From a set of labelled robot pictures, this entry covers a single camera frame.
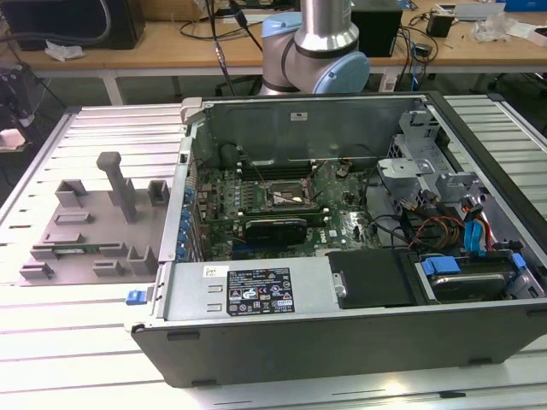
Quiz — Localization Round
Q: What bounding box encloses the metal locking lever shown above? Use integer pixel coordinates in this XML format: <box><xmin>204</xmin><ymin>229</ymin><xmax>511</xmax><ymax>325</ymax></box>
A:
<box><xmin>249</xmin><ymin>165</ymin><xmax>269</xmax><ymax>188</ymax></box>

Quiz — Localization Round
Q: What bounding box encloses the metal socket cover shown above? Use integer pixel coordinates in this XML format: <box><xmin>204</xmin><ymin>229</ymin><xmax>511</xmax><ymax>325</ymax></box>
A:
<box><xmin>271</xmin><ymin>190</ymin><xmax>303</xmax><ymax>206</ymax></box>

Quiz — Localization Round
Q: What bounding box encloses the CPU socket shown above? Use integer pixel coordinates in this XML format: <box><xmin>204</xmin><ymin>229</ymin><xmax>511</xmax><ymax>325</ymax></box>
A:
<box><xmin>264</xmin><ymin>178</ymin><xmax>314</xmax><ymax>210</ymax></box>

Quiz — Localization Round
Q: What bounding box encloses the crumpled white paper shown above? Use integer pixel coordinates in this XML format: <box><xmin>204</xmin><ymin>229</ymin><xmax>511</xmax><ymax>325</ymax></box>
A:
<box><xmin>44</xmin><ymin>38</ymin><xmax>85</xmax><ymax>62</ymax></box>

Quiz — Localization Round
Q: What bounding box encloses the large black box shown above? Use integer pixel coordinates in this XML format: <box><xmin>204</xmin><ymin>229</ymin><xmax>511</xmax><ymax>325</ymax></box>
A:
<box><xmin>0</xmin><ymin>0</ymin><xmax>146</xmax><ymax>52</ymax></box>

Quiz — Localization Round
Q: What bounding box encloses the wooden desk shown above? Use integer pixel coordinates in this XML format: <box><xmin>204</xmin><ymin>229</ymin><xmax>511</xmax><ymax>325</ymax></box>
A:
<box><xmin>0</xmin><ymin>7</ymin><xmax>547</xmax><ymax>82</ymax></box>

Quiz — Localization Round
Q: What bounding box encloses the gray parts rack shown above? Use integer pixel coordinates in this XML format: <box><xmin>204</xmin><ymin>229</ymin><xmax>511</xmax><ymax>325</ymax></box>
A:
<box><xmin>17</xmin><ymin>151</ymin><xmax>172</xmax><ymax>288</ymax></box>

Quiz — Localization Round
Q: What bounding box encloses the gray case latch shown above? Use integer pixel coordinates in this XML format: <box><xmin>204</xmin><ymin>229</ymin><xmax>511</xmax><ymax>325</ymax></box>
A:
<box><xmin>179</xmin><ymin>97</ymin><xmax>204</xmax><ymax>126</ymax></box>

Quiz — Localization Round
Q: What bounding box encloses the brown cardboard box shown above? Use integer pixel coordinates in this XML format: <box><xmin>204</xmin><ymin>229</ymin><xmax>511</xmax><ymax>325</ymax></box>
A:
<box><xmin>143</xmin><ymin>0</ymin><xmax>215</xmax><ymax>21</ymax></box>

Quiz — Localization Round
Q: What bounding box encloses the black cylinder part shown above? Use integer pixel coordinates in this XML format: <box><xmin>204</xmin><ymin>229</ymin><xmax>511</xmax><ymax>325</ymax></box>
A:
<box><xmin>219</xmin><ymin>143</ymin><xmax>238</xmax><ymax>167</ymax></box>

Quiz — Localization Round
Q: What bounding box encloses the silver power supply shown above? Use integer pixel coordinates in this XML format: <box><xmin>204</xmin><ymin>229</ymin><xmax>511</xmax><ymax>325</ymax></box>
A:
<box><xmin>163</xmin><ymin>255</ymin><xmax>350</xmax><ymax>322</ymax></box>

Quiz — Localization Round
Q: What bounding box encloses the black graphics card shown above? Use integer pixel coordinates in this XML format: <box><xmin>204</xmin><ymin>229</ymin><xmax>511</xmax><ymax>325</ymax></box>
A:
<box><xmin>204</xmin><ymin>214</ymin><xmax>309</xmax><ymax>248</ymax></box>

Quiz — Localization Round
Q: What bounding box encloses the green motherboard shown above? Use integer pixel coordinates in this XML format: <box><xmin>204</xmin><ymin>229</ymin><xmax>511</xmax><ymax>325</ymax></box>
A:
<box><xmin>187</xmin><ymin>158</ymin><xmax>401</xmax><ymax>262</ymax></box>

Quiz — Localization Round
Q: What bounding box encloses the silver metal drive cage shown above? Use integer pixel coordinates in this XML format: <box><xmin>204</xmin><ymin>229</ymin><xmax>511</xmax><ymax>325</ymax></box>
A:
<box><xmin>375</xmin><ymin>108</ymin><xmax>491</xmax><ymax>217</ymax></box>

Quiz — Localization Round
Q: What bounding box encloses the black drive bay cover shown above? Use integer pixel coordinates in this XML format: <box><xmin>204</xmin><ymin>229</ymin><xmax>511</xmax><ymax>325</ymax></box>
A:
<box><xmin>326</xmin><ymin>249</ymin><xmax>419</xmax><ymax>310</ymax></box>

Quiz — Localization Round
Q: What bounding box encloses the black open PC case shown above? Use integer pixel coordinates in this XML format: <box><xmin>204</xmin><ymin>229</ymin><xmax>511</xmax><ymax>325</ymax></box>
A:
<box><xmin>123</xmin><ymin>90</ymin><xmax>547</xmax><ymax>389</ymax></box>

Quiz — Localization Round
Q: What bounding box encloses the small black cube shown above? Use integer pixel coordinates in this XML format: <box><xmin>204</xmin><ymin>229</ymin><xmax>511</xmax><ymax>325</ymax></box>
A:
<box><xmin>426</xmin><ymin>12</ymin><xmax>454</xmax><ymax>38</ymax></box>

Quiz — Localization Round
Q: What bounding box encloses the clear plastic bag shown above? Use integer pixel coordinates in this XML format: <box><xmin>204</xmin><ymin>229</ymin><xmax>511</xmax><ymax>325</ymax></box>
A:
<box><xmin>473</xmin><ymin>11</ymin><xmax>513</xmax><ymax>44</ymax></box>

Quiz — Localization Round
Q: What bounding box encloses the hard disk in blue carrier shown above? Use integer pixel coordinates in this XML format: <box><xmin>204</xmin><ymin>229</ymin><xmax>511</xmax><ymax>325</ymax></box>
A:
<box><xmin>416</xmin><ymin>251</ymin><xmax>527</xmax><ymax>303</ymax></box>

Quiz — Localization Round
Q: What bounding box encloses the white paper sheet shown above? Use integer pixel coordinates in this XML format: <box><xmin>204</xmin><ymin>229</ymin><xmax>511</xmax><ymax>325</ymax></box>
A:
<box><xmin>507</xmin><ymin>20</ymin><xmax>547</xmax><ymax>47</ymax></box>

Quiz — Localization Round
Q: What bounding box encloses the blue flat box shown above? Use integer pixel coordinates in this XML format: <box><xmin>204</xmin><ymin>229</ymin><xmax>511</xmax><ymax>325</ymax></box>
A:
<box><xmin>503</xmin><ymin>0</ymin><xmax>547</xmax><ymax>13</ymax></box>

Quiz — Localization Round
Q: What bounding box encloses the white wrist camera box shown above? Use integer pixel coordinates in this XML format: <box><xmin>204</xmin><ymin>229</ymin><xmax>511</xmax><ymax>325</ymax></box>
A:
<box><xmin>0</xmin><ymin>129</ymin><xmax>25</xmax><ymax>151</ymax></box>

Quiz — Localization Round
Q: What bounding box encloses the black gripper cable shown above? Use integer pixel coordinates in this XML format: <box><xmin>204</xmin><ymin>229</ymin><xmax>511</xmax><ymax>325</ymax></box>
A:
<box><xmin>203</xmin><ymin>0</ymin><xmax>238</xmax><ymax>97</ymax></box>

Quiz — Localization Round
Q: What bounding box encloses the yellow orange wire bundle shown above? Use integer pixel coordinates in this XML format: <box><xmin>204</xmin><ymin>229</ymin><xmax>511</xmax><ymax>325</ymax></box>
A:
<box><xmin>409</xmin><ymin>215</ymin><xmax>467</xmax><ymax>253</ymax></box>

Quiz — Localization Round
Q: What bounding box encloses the blue flat wire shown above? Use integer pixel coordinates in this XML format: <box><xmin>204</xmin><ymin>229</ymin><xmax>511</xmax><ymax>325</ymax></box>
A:
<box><xmin>462</xmin><ymin>194</ymin><xmax>489</xmax><ymax>257</ymax></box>

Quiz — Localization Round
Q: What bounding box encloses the red flat wire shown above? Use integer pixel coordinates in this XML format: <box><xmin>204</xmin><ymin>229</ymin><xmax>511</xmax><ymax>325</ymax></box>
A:
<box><xmin>479</xmin><ymin>215</ymin><xmax>512</xmax><ymax>254</ymax></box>

